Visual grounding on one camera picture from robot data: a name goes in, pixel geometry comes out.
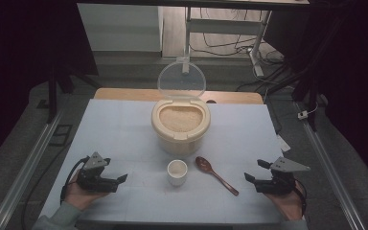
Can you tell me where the white rice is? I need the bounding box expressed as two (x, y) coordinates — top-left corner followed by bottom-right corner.
(158, 104), (203, 133)

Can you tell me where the clear round container lid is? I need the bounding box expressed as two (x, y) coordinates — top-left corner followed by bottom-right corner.
(157, 60), (207, 100)

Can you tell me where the aluminium rail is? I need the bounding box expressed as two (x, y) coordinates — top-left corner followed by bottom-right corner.
(0, 108), (65, 230)
(293, 102), (367, 230)

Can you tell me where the cream plastic rice container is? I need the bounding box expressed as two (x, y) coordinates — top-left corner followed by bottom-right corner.
(150, 98), (212, 156)

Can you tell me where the white cup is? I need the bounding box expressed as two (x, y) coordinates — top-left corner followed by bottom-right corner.
(167, 159), (189, 188)

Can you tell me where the pale cabinet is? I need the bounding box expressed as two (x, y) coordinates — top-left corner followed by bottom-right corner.
(77, 3), (163, 53)

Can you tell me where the left hand-held gripper cable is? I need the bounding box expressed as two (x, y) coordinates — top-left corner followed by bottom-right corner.
(59, 155), (91, 205)

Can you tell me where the black floor cable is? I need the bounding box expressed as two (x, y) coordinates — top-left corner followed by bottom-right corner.
(20, 142), (73, 230)

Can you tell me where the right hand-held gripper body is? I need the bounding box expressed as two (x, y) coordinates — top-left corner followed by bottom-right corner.
(254, 156), (311, 196)

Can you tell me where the white tag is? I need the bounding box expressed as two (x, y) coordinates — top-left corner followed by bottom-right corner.
(276, 133), (292, 153)

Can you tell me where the tangle of black cables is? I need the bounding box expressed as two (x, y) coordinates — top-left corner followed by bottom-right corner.
(190, 8), (286, 66)

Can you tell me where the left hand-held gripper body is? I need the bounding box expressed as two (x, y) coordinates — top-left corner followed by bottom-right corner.
(76, 151), (120, 194)

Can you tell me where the hand-held gripper cable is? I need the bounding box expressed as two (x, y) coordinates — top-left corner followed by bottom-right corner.
(59, 155), (91, 205)
(295, 180), (309, 216)

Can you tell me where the person's left hand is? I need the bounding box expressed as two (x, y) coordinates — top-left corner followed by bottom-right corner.
(64, 173), (109, 211)

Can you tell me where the dark curtain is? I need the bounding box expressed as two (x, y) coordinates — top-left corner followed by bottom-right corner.
(0, 0), (99, 172)
(264, 0), (368, 195)

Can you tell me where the brown wooden spoon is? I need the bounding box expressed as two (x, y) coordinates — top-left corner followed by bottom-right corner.
(195, 155), (240, 196)

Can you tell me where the black stand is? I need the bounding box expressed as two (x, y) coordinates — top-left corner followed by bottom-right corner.
(46, 61), (103, 125)
(267, 12), (349, 132)

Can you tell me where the pale blue table mat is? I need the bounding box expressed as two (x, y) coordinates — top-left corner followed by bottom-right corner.
(39, 98), (308, 224)

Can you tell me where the right hand-held gripper cable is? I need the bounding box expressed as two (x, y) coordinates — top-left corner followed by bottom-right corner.
(295, 180), (309, 216)

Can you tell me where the white desk frame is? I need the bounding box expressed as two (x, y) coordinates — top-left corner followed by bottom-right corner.
(175, 5), (273, 78)

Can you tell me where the person's right hand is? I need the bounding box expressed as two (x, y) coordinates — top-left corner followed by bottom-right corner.
(264, 178), (307, 221)

